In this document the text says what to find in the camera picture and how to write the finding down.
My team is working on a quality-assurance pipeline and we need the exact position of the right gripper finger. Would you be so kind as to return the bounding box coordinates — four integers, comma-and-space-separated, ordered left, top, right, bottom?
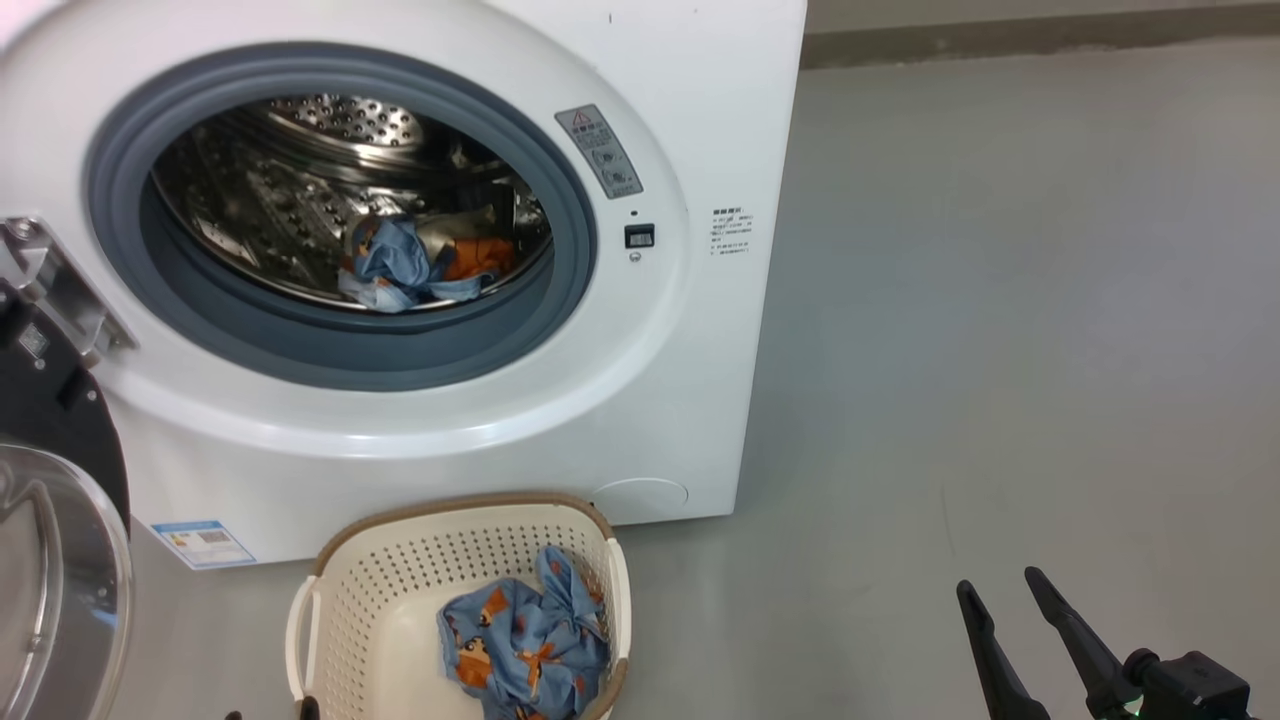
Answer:
1024, 566, 1141, 720
956, 580, 1051, 720

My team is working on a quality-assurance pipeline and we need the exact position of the blue garment orange print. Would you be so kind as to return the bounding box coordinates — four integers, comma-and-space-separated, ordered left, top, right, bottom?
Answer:
437, 545, 611, 720

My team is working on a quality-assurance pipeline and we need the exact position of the black round glass washer door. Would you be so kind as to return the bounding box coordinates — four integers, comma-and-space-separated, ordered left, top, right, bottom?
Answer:
0, 280, 134, 720

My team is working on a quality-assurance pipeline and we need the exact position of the cream garment with blue trim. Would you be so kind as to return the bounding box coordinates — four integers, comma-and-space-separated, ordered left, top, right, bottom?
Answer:
338, 205, 519, 314

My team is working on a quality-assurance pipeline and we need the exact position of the white front-load washing machine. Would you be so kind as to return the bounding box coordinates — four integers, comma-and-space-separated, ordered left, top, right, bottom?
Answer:
0, 0, 809, 571

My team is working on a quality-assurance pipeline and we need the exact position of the metal door hinge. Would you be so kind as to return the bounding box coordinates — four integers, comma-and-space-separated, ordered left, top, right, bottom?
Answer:
0, 215, 139, 369

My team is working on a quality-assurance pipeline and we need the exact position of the cream laundry basket brown rim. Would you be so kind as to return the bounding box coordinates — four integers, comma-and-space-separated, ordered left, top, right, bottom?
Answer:
285, 490, 632, 720

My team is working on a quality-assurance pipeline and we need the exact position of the blue energy label sticker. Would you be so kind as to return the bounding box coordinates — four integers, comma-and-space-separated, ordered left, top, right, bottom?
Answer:
152, 519, 257, 571

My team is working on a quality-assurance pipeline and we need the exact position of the round white filter cover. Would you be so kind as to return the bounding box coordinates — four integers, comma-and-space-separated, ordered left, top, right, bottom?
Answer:
592, 477, 691, 525

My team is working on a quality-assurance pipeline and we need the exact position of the perforated steel drum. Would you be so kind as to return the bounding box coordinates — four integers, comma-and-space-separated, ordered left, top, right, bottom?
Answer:
150, 93, 553, 313

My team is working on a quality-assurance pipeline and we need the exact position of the grey warning sticker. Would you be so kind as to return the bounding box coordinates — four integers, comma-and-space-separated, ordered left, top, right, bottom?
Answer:
555, 104, 644, 200

